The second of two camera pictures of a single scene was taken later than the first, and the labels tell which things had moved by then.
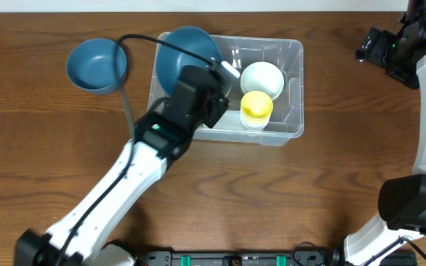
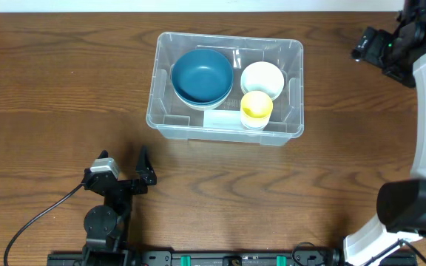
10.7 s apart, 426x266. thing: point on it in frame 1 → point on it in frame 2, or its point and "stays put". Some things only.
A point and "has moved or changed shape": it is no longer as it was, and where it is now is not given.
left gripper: [217, 111] → [123, 185]
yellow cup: [256, 120] stays put
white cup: [255, 125] stays put
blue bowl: [91, 65] has moved or changed shape
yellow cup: [256, 110] stays put
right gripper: [374, 44] stays put
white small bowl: [262, 76] stays put
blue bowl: [170, 60] has moved or changed shape
